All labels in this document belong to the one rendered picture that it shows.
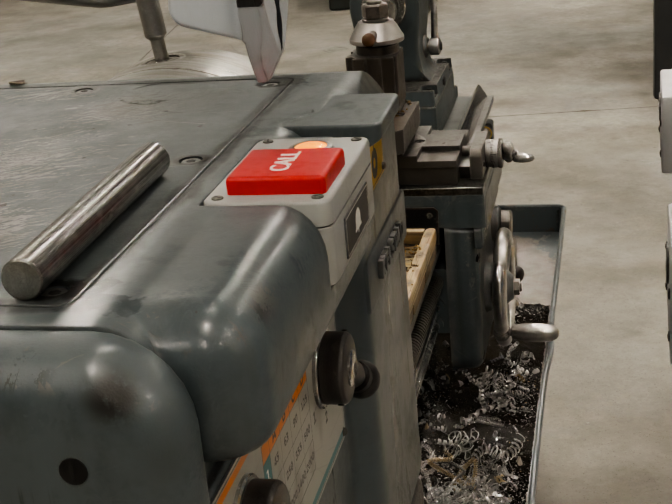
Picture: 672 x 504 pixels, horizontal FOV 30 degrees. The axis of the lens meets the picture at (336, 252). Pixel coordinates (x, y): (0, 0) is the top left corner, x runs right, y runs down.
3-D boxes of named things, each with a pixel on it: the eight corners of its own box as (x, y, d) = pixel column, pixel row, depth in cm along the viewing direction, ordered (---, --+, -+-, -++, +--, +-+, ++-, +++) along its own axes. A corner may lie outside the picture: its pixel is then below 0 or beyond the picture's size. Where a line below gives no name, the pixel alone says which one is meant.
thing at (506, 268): (520, 377, 185) (514, 228, 177) (452, 376, 187) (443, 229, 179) (531, 304, 209) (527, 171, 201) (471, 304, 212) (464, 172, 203)
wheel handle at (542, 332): (558, 345, 183) (558, 328, 182) (504, 344, 185) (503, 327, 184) (559, 337, 186) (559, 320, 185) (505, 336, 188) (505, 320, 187)
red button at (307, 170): (327, 208, 72) (323, 174, 72) (227, 210, 74) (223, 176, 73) (347, 177, 78) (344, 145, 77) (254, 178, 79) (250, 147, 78)
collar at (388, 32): (399, 45, 177) (398, 24, 176) (344, 48, 178) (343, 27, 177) (408, 34, 184) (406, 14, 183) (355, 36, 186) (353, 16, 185)
